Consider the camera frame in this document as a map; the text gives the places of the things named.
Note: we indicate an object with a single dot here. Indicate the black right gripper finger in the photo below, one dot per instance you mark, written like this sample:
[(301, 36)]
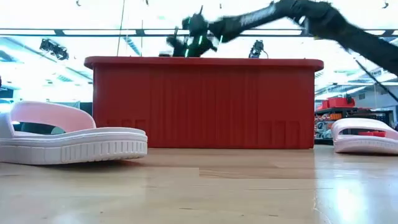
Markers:
[(200, 51), (178, 46)]

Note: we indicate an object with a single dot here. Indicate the pink rubber slide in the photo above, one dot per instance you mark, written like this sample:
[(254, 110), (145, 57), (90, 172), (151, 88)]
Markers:
[(93, 149), (357, 124)]

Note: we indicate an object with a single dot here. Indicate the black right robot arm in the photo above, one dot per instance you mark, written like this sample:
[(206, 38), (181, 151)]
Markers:
[(357, 34)]

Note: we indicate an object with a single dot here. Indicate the red plastic bin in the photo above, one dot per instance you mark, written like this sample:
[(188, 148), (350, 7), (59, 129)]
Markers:
[(202, 102)]

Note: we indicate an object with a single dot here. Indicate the black ceiling fixture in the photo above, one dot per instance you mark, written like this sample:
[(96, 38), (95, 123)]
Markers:
[(54, 49)]

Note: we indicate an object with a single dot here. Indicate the shelf with red bins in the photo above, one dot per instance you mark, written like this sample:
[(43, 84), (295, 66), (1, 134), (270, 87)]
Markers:
[(339, 105)]

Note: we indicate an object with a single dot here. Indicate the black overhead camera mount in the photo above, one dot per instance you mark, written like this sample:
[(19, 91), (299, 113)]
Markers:
[(257, 48)]

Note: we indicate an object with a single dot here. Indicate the black overhead frame beam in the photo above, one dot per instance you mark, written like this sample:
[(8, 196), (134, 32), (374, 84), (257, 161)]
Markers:
[(93, 32)]

